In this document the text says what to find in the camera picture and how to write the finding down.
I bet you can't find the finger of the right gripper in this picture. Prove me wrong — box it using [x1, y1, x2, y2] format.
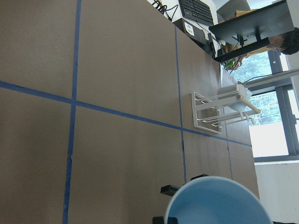
[190, 174, 208, 181]
[160, 185, 180, 196]

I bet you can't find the light blue cup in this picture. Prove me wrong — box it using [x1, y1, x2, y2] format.
[229, 92, 252, 112]

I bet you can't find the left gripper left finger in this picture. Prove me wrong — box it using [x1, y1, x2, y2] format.
[152, 217, 164, 224]

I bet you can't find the person in yellow shirt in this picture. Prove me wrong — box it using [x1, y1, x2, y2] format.
[228, 27, 299, 70]

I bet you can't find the black label printer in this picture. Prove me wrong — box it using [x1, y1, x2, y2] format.
[173, 18, 208, 47]

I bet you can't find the white wire cup rack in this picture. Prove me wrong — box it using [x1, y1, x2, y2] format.
[191, 92, 261, 133]

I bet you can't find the grey plastic cup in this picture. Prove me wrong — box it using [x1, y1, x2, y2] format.
[217, 84, 247, 102]

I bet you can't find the black monitor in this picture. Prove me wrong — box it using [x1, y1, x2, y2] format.
[209, 0, 294, 63]

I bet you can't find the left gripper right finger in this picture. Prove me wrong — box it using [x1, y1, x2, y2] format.
[167, 217, 178, 224]

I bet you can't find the aluminium frame post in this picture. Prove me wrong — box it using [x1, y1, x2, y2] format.
[243, 69, 299, 92]

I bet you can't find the black keyboard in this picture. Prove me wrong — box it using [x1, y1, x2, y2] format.
[178, 0, 214, 26]

